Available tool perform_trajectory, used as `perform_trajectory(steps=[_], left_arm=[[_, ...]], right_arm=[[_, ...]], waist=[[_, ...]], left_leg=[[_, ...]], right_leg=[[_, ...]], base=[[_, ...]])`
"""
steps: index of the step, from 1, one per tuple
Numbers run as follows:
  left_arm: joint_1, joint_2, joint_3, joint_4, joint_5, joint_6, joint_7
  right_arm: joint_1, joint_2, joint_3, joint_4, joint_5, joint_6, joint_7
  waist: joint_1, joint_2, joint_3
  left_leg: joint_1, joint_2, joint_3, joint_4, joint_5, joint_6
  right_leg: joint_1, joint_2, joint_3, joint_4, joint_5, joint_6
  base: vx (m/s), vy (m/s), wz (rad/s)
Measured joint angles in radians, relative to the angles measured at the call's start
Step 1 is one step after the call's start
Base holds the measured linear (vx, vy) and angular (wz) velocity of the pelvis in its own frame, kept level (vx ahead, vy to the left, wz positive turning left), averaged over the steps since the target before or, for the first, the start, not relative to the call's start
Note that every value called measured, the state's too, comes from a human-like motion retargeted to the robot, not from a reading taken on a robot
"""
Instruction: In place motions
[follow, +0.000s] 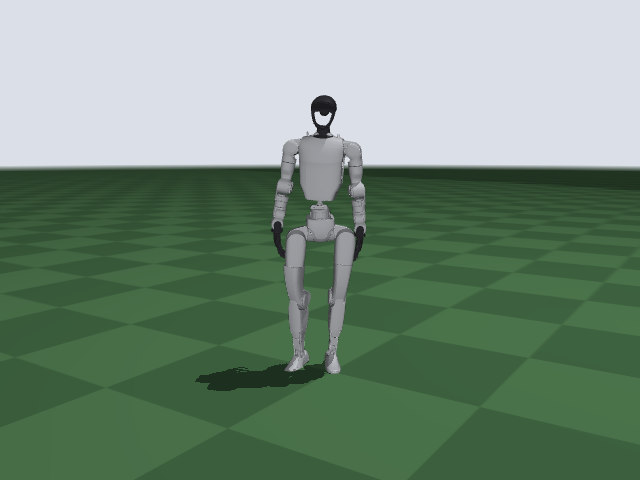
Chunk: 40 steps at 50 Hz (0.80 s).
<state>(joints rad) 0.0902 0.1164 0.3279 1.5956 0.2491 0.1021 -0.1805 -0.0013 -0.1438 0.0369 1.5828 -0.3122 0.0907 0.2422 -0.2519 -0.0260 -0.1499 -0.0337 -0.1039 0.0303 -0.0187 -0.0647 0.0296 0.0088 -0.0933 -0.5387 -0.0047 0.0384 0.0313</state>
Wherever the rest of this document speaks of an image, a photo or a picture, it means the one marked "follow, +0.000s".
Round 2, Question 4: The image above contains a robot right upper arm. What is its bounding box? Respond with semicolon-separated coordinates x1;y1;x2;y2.
277;139;301;194

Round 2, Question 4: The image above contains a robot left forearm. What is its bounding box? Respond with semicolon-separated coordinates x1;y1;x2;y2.
351;184;366;233

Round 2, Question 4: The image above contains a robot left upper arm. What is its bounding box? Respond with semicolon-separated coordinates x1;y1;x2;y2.
343;140;364;198

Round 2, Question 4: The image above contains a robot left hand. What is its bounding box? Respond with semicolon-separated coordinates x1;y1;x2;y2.
353;226;366;261

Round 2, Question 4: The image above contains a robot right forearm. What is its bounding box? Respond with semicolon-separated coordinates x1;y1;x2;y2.
271;179;289;229

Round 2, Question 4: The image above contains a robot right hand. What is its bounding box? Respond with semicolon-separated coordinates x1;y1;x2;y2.
271;221;285;258

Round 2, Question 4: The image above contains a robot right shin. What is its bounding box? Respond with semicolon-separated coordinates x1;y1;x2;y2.
288;300;309;358

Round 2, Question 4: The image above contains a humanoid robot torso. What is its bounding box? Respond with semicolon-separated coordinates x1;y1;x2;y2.
299;131;345;242

